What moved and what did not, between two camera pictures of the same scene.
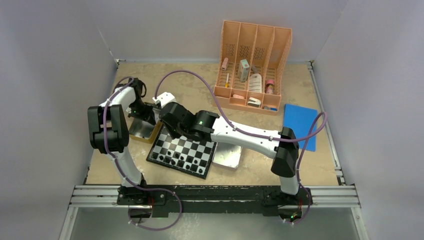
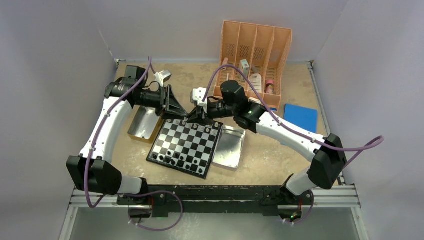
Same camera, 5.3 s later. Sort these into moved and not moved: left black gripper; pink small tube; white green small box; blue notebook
Moved: left black gripper
Not moved: blue notebook; pink small tube; white green small box
